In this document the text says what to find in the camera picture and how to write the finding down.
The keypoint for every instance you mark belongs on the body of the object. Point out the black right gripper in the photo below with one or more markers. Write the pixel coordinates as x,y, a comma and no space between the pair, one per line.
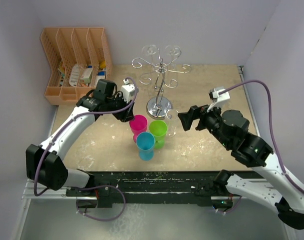
195,112

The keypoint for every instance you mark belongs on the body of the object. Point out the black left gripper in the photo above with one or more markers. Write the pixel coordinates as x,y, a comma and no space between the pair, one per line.
128,113

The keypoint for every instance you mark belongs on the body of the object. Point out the clear wine glass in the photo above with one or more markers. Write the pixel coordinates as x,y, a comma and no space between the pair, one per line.
151,51
174,52

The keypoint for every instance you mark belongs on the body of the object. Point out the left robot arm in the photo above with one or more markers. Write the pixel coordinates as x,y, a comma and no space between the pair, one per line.
44,162

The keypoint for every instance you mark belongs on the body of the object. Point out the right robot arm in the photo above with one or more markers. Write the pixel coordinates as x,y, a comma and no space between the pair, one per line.
230,129

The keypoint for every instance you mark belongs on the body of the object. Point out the tall clear flute glass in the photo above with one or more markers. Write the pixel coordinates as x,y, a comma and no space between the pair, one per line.
171,120

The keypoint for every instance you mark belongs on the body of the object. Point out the chrome wine glass rack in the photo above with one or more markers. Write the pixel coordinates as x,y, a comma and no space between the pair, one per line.
157,106

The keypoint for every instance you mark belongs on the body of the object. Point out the pink plastic goblet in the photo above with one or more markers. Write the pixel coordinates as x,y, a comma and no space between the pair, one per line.
138,125

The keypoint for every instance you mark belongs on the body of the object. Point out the blue plastic goblet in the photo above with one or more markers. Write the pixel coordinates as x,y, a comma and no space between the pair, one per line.
145,143

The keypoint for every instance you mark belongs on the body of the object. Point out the green plastic goblet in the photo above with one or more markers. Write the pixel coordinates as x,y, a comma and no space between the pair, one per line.
158,129

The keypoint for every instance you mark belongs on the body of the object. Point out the white blue small box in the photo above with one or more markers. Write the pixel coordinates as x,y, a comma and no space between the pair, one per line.
100,76

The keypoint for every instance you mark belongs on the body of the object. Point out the yellow small bottle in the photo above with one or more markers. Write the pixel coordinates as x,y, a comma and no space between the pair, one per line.
102,65

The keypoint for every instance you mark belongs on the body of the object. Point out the white green small box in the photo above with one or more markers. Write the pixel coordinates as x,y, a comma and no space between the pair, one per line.
86,76

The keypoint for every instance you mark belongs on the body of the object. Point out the white oval label card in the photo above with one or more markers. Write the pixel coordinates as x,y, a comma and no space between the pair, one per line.
74,76

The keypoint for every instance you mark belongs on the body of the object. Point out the peach plastic file organizer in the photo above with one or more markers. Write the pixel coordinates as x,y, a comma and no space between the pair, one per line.
86,46

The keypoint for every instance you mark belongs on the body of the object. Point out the colourful booklet in organizer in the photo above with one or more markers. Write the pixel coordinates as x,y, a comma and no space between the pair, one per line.
61,70

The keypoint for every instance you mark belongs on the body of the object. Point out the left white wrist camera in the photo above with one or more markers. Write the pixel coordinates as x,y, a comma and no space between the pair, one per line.
128,90

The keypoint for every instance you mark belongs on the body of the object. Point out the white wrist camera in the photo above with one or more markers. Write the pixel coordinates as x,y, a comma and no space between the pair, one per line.
128,90
218,97

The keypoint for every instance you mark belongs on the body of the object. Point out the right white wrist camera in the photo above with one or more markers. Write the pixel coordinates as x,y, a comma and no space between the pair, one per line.
218,97

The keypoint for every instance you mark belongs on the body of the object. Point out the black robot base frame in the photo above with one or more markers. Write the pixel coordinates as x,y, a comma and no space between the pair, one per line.
154,187

